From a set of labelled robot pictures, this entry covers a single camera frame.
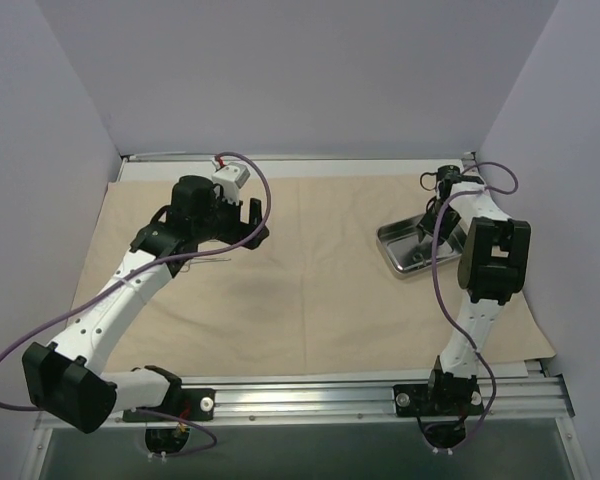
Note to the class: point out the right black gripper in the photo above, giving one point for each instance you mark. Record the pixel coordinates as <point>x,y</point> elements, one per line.
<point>441,215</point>

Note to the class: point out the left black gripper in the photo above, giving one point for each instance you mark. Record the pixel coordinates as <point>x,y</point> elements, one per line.
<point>241,226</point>

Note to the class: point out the stainless steel instrument tray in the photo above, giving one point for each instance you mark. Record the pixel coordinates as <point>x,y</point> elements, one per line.
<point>399,241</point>

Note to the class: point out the beige cloth wrap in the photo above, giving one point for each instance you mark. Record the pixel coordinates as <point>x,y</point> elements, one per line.
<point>316,297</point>

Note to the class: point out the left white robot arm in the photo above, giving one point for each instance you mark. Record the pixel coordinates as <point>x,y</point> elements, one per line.
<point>66,377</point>

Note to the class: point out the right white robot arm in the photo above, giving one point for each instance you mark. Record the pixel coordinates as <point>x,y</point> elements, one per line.
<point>491,270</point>

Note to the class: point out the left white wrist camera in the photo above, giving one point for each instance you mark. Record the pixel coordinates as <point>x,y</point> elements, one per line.
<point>229,178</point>

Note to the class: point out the aluminium right side rail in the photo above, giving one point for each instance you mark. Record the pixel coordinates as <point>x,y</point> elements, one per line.
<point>469,161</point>

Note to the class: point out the aluminium rail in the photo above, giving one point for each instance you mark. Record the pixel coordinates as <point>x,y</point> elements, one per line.
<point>469,161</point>
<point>522,392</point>

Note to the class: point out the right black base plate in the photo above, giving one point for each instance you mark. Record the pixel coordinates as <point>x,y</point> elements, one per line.
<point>420,400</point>

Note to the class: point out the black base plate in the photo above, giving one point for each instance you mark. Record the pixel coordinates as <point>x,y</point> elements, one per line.
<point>420,400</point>
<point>195,404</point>

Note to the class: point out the aluminium front rail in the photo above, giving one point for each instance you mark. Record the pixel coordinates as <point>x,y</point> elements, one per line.
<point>522,392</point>

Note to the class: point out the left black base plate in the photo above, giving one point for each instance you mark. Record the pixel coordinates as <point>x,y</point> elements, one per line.
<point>195,404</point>

